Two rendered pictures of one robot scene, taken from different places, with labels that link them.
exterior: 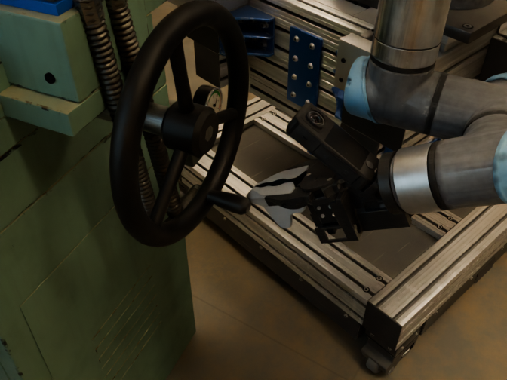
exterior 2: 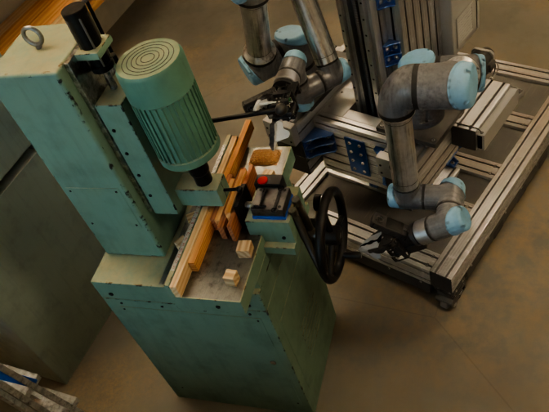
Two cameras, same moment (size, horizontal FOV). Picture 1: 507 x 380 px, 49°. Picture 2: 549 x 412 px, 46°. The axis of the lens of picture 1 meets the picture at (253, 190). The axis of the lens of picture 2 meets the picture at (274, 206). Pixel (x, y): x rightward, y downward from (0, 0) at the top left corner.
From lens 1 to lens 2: 1.32 m
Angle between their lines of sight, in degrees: 5
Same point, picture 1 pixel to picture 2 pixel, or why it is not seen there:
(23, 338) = (283, 334)
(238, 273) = (349, 273)
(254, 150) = not seen: hidden behind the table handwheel
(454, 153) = (432, 223)
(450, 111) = (429, 202)
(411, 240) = not seen: hidden behind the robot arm
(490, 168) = (444, 226)
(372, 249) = not seen: hidden behind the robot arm
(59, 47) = (287, 229)
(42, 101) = (282, 245)
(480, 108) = (439, 199)
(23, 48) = (272, 230)
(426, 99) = (419, 199)
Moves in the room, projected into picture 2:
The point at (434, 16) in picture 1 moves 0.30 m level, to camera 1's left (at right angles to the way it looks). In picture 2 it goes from (412, 174) to (310, 205)
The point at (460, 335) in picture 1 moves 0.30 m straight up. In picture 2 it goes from (493, 272) to (492, 225)
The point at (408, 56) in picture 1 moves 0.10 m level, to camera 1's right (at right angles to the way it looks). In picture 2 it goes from (408, 188) to (441, 178)
